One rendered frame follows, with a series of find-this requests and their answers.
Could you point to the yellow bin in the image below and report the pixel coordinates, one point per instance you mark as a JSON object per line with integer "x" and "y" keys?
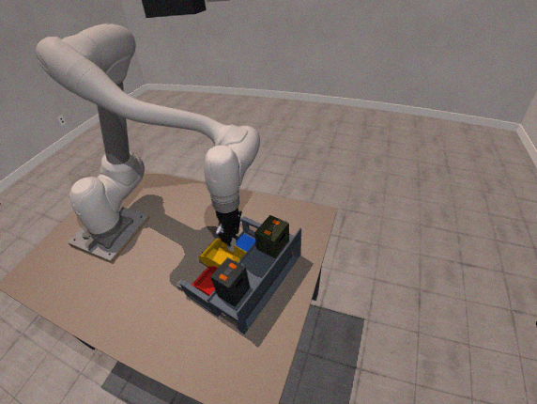
{"x": 218, "y": 251}

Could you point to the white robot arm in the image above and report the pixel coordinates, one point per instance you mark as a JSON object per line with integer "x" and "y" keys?
{"x": 81, "y": 63}

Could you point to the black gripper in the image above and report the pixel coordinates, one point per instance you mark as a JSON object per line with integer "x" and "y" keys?
{"x": 230, "y": 229}

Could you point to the red bin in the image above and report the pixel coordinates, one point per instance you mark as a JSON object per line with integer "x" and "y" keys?
{"x": 203, "y": 282}

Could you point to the dark grey metal shelf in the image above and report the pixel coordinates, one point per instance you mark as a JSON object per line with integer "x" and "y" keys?
{"x": 260, "y": 273}

